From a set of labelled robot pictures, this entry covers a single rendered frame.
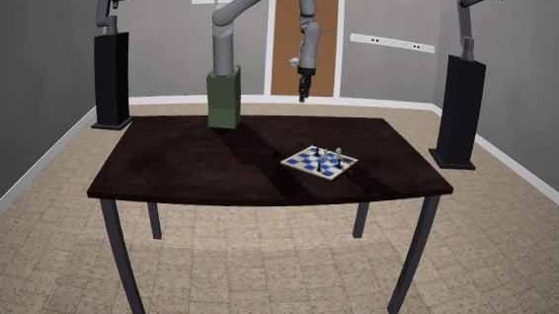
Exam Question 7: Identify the blue and white chessboard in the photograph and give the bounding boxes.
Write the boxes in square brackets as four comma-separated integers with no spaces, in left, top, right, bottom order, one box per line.
[280,146,358,181]

